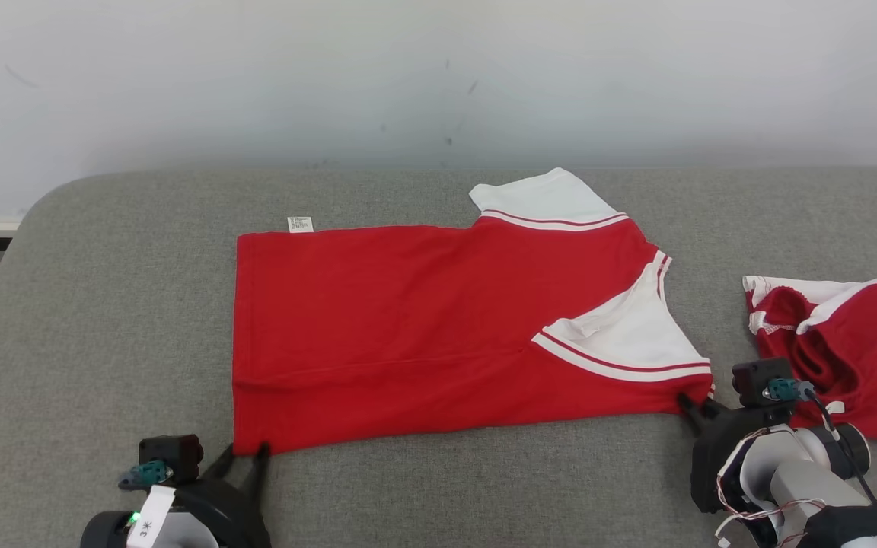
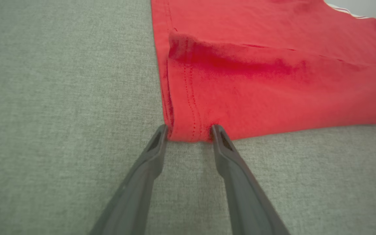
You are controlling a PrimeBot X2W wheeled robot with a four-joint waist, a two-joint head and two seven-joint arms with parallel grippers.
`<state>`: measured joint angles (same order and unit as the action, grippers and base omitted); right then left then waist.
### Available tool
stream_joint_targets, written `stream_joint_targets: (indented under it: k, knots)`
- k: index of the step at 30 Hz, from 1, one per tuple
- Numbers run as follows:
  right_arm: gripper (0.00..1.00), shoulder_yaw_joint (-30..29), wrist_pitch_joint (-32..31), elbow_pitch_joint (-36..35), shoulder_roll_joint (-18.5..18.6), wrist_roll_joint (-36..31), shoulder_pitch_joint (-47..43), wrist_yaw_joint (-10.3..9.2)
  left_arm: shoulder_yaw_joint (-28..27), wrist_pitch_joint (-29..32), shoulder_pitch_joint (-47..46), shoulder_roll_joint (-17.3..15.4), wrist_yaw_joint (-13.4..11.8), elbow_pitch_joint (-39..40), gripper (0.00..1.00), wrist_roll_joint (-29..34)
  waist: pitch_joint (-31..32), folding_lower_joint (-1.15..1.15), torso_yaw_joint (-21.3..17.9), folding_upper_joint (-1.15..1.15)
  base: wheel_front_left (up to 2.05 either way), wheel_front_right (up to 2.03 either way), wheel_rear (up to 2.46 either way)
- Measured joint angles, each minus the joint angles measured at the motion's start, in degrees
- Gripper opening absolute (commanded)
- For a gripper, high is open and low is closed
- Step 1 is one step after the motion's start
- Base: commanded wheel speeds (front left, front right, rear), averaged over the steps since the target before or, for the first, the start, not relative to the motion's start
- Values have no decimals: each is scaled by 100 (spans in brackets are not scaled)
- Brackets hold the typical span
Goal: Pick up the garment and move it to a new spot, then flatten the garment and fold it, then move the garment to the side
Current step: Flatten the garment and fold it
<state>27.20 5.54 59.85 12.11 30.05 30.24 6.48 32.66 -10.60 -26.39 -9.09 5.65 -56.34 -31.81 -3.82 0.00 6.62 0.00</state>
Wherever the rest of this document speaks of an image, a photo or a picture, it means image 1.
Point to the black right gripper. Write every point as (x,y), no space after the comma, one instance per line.
(712,457)

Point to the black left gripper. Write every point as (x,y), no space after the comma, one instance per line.
(229,517)

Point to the red jersey with white sleeves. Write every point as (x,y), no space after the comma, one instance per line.
(408,320)

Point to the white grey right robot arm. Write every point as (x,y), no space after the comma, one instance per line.
(811,487)

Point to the beige fabric panel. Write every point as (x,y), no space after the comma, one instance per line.
(103,342)

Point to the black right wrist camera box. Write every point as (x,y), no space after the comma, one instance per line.
(758,377)

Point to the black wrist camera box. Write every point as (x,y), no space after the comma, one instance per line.
(172,455)
(758,377)

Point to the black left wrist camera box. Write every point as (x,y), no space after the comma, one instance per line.
(172,455)

